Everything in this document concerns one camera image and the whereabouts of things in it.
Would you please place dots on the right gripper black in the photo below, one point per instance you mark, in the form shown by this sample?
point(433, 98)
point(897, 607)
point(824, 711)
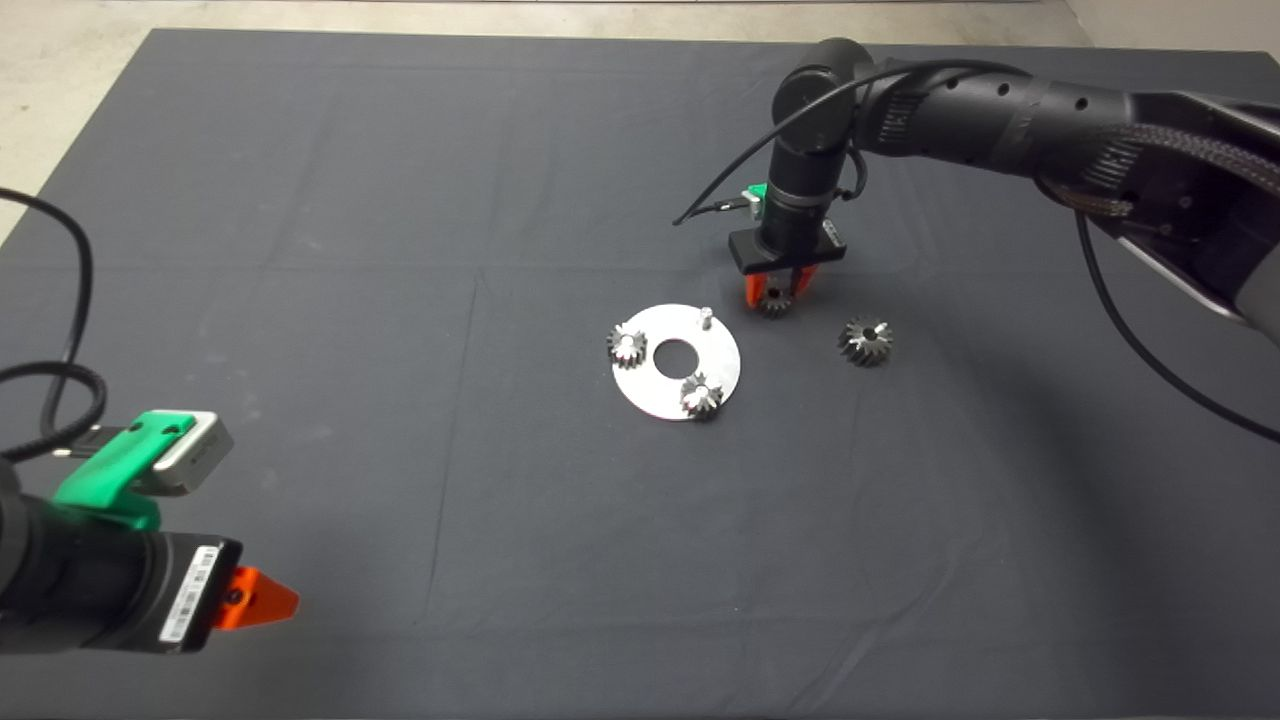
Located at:
point(790, 245)

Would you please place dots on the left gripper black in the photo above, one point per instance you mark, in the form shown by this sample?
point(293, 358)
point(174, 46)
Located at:
point(130, 595)

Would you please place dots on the small steel gear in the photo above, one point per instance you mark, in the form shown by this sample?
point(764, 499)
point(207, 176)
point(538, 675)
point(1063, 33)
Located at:
point(627, 346)
point(777, 304)
point(702, 396)

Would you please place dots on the large steel gear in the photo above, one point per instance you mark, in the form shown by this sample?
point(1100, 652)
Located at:
point(862, 343)

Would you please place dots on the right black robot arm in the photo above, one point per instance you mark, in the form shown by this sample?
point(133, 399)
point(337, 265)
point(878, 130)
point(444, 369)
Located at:
point(1000, 110)

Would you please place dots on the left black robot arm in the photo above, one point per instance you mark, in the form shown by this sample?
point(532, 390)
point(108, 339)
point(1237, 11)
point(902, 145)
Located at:
point(25, 570)

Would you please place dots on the round metal plate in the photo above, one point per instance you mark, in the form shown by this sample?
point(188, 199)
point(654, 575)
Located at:
point(650, 390)

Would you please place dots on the dark grey table cloth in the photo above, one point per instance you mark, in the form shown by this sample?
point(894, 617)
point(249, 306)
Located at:
point(500, 550)

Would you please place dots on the right grey wrist camera box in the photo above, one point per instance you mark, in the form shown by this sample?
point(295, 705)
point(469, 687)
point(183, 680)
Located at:
point(755, 210)

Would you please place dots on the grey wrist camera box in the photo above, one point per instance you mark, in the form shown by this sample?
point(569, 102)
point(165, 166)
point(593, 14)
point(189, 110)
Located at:
point(755, 210)
point(200, 455)

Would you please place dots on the right green camera mount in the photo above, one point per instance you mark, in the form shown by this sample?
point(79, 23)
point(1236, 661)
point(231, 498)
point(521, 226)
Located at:
point(757, 191)

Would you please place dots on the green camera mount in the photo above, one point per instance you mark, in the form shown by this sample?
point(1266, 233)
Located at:
point(100, 475)
point(757, 191)

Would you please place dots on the left grey wrist camera box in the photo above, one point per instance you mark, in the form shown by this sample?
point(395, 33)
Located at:
point(200, 455)

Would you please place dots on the left green camera mount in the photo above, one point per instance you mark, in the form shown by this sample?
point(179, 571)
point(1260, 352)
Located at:
point(100, 475)

